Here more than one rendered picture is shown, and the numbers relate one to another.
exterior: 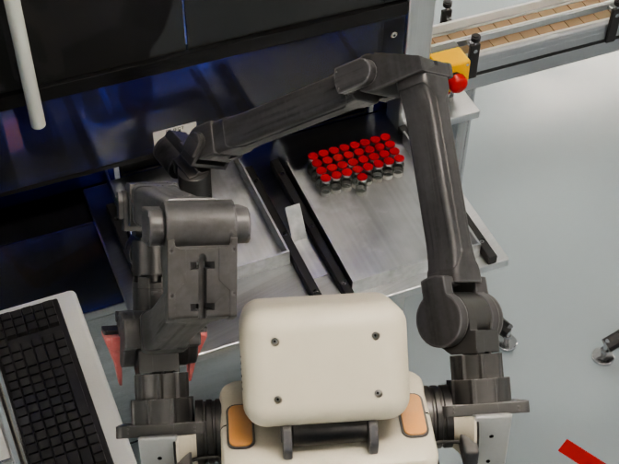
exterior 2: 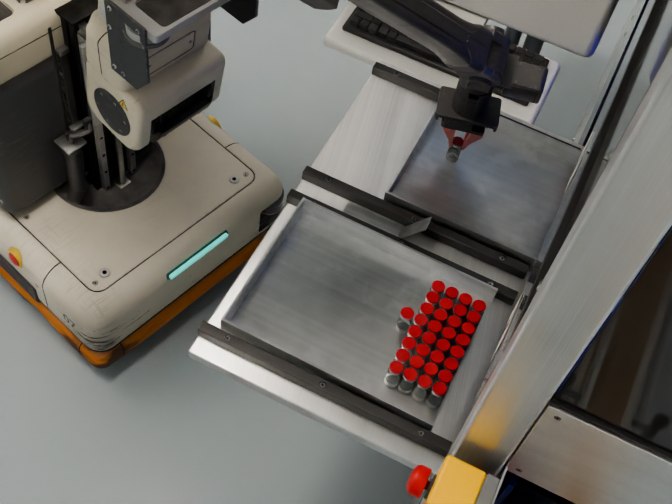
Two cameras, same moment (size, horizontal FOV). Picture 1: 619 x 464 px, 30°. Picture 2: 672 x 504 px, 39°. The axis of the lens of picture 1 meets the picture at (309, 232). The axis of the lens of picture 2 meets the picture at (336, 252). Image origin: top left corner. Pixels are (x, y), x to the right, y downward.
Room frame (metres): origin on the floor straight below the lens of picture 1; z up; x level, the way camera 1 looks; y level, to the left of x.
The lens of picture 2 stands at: (2.00, -0.76, 2.12)
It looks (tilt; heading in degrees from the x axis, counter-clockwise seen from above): 55 degrees down; 129
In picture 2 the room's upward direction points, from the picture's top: 12 degrees clockwise
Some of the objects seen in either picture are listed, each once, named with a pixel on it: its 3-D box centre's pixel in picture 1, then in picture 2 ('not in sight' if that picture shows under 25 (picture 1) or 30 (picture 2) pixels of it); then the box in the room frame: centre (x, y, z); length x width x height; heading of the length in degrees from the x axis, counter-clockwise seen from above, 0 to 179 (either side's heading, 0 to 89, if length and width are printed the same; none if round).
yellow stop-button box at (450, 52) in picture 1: (446, 68); (456, 499); (1.89, -0.28, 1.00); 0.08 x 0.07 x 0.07; 23
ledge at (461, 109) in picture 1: (437, 101); not in sight; (1.93, -0.28, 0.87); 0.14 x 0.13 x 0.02; 23
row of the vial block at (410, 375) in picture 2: (357, 168); (429, 339); (1.68, -0.09, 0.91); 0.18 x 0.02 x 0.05; 112
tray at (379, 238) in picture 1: (379, 207); (362, 309); (1.58, -0.14, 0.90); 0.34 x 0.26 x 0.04; 22
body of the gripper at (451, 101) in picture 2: not in sight; (471, 98); (1.45, 0.20, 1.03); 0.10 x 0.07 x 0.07; 37
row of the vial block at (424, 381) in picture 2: (353, 161); (442, 345); (1.70, -0.09, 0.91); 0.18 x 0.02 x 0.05; 112
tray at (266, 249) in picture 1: (194, 215); (505, 186); (1.55, 0.22, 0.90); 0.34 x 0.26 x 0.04; 23
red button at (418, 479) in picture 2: (456, 82); (423, 483); (1.85, -0.30, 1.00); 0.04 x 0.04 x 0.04; 23
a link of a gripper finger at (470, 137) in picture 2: not in sight; (460, 127); (1.44, 0.20, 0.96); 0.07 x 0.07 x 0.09; 37
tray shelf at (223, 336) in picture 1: (290, 226); (426, 250); (1.55, 0.04, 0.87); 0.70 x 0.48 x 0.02; 113
